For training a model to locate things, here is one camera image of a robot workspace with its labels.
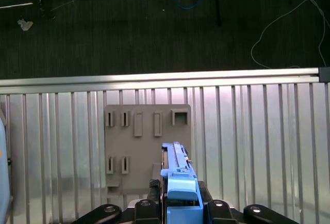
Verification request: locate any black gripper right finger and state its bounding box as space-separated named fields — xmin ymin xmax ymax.
xmin=197 ymin=181 xmax=294 ymax=224

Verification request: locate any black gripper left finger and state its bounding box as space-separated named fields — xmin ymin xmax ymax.
xmin=73 ymin=178 xmax=163 ymax=224

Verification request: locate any hard disk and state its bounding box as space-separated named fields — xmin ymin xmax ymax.
xmin=159 ymin=141 xmax=205 ymax=224

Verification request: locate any grey parts rack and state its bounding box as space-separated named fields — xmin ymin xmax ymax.
xmin=104 ymin=103 xmax=192 ymax=198

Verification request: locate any crumpled white paper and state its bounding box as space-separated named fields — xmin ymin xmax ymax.
xmin=16 ymin=18 xmax=34 ymax=31

